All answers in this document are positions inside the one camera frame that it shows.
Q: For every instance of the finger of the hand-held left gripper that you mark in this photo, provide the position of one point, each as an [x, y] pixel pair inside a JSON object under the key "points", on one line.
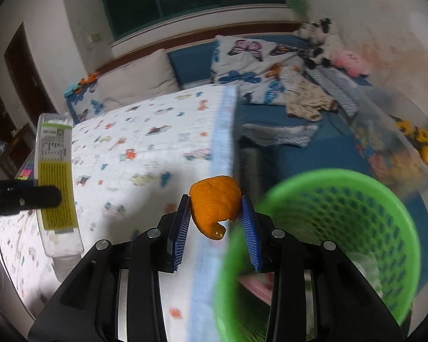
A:
{"points": [[39, 197], [14, 184]]}

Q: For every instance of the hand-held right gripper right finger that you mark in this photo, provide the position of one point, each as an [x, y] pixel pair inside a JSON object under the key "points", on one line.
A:
{"points": [[251, 235]]}

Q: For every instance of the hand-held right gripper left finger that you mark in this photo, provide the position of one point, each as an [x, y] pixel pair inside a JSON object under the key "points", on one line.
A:
{"points": [[180, 228]]}

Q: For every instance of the orange peel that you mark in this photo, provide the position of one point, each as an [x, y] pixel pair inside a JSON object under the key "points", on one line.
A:
{"points": [[214, 199]]}

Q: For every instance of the clear plastic bottle with label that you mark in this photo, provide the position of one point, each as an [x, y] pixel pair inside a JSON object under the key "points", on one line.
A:
{"points": [[53, 149]]}

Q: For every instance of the green plastic mesh basket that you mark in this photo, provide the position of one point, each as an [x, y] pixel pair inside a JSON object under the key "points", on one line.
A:
{"points": [[342, 199]]}

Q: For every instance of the black box with colourful print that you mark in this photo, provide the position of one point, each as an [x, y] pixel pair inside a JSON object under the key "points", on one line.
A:
{"points": [[26, 172]]}

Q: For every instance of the dark wooden shelf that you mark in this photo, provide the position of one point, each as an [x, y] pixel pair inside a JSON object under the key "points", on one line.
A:
{"points": [[0, 114]]}

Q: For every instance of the blue bed sheet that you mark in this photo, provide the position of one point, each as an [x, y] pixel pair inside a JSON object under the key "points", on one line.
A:
{"points": [[289, 156]]}

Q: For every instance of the small butterfly print pillow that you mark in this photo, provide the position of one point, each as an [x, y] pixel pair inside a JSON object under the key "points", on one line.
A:
{"points": [[87, 105]]}

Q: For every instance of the grey striped cloth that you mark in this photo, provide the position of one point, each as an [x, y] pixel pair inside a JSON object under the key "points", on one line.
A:
{"points": [[337, 85], [281, 133]]}

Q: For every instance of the dark wooden door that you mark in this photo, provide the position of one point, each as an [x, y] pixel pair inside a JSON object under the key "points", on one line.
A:
{"points": [[28, 74]]}

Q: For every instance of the orange plush toy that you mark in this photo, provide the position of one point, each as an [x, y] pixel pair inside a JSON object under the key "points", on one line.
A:
{"points": [[87, 79]]}

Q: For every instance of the beige patterned garment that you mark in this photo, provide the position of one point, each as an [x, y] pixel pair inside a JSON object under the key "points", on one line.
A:
{"points": [[306, 96]]}

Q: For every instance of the plain white pillow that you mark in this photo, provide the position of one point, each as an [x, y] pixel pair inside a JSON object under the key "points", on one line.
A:
{"points": [[139, 78]]}

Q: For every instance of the clear plastic storage box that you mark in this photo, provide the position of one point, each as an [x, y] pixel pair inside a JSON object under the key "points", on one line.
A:
{"points": [[381, 139]]}

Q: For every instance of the large butterfly print pillow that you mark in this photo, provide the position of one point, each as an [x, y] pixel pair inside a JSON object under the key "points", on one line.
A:
{"points": [[242, 64]]}

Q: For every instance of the yellow toy vehicle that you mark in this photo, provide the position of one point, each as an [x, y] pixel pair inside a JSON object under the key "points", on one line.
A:
{"points": [[417, 139]]}

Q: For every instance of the pink plush toy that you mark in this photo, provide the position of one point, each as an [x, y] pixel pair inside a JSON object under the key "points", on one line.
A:
{"points": [[351, 62]]}

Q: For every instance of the black and white plush cow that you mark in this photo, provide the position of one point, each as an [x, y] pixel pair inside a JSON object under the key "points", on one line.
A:
{"points": [[319, 39]]}

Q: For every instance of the dark glass window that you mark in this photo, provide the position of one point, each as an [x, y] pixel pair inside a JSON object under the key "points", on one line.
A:
{"points": [[192, 0]]}

